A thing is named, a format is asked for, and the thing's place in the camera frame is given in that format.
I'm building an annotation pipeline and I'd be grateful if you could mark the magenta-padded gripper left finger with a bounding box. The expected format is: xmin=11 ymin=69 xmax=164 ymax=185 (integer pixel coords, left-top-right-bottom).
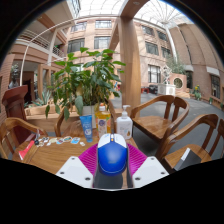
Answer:
xmin=55 ymin=143 xmax=100 ymax=189

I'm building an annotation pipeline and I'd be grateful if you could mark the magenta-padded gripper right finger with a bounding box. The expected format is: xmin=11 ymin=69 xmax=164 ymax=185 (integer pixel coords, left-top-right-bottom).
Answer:
xmin=127 ymin=143 xmax=170 ymax=189

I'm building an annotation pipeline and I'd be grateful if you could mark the blue and white computer mouse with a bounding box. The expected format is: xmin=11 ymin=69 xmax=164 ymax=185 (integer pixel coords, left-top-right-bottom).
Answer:
xmin=96 ymin=133 xmax=129 ymax=177

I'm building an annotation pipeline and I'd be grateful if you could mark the blue squeeze tube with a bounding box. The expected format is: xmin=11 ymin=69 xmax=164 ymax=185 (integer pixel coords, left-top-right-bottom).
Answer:
xmin=79 ymin=114 xmax=94 ymax=143

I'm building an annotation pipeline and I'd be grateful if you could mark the empty wooden armchair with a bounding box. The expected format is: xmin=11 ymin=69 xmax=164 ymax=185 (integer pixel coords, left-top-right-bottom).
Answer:
xmin=129 ymin=94 xmax=190 ymax=144

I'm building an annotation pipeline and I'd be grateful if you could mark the wooden chair behind plant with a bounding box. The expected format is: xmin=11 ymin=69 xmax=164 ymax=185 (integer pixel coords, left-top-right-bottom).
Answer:
xmin=54 ymin=106 xmax=84 ymax=138

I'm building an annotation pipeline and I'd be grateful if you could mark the white pump dispenser bottle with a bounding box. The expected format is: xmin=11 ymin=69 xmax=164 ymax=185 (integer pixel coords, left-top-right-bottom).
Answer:
xmin=115 ymin=104 xmax=134 ymax=140

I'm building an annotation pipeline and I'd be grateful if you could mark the yellow dish soap bottle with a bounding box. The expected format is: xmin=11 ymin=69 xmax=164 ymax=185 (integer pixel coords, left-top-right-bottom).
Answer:
xmin=94 ymin=102 xmax=112 ymax=140

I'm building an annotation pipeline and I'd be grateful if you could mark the long wooden planter box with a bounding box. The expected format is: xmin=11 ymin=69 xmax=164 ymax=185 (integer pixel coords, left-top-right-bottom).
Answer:
xmin=24 ymin=103 xmax=83 ymax=133

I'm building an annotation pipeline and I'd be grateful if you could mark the wooden armchair with notebook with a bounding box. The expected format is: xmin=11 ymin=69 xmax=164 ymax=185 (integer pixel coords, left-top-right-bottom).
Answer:
xmin=154 ymin=113 xmax=224 ymax=174

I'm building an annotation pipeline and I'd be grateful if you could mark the wooden armchair with red packet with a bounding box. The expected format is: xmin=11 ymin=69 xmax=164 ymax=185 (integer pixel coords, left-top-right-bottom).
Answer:
xmin=0 ymin=117 xmax=48 ymax=160

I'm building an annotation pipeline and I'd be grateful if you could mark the spiky agave plant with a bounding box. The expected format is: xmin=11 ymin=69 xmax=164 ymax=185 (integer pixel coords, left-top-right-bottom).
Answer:
xmin=31 ymin=89 xmax=53 ymax=108

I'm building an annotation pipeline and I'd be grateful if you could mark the dark red wooden lectern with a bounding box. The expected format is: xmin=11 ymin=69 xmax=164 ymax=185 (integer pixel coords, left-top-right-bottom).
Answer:
xmin=1 ymin=84 xmax=33 ymax=144

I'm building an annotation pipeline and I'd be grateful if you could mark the yellow flowering plant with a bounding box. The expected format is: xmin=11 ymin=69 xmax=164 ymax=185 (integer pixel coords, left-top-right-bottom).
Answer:
xmin=191 ymin=84 xmax=203 ymax=101

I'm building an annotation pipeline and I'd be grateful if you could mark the brick planter with round medallion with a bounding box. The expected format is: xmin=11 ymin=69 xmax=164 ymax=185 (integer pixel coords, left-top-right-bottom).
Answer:
xmin=169 ymin=73 xmax=188 ymax=94

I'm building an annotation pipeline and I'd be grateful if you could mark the large potted green plant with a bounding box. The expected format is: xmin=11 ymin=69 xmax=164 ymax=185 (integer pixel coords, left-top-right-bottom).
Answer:
xmin=44 ymin=47 xmax=127 ymax=129

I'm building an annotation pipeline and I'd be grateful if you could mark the white stone statue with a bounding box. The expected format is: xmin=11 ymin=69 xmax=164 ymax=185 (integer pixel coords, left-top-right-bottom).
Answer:
xmin=161 ymin=64 xmax=173 ymax=86

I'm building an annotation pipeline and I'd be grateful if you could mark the dark bust statue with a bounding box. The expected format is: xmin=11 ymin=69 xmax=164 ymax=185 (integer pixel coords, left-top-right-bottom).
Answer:
xmin=8 ymin=64 xmax=21 ymax=89

